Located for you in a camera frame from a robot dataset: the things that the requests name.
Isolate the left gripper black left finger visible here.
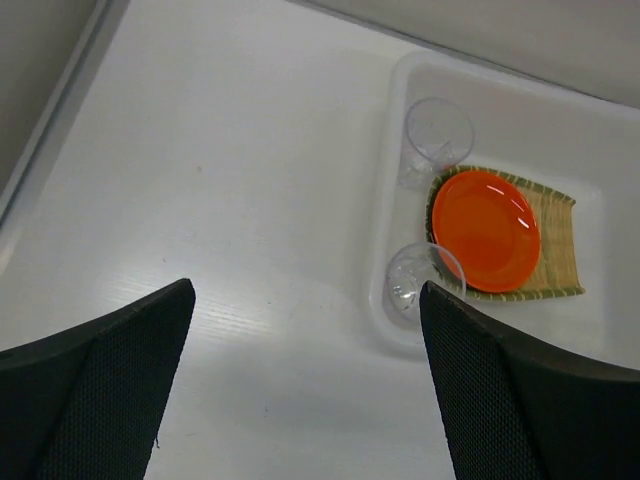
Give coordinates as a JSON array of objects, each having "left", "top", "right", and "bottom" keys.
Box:
[{"left": 1, "top": 278, "right": 195, "bottom": 479}]

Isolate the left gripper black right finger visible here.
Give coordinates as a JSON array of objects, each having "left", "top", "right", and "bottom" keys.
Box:
[{"left": 419, "top": 281, "right": 639, "bottom": 479}]

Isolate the woven bamboo basket tray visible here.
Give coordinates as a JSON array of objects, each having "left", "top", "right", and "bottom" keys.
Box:
[{"left": 425, "top": 165, "right": 585, "bottom": 302}]

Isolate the clear plastic cup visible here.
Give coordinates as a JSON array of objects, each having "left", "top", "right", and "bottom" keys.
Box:
[
  {"left": 385, "top": 242, "right": 467, "bottom": 325},
  {"left": 398, "top": 97, "right": 475, "bottom": 189}
]

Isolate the orange plastic plate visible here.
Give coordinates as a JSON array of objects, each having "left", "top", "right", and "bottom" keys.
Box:
[{"left": 431, "top": 170, "right": 541, "bottom": 293}]

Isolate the translucent plastic bin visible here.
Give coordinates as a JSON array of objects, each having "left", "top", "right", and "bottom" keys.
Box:
[{"left": 362, "top": 52, "right": 639, "bottom": 368}]

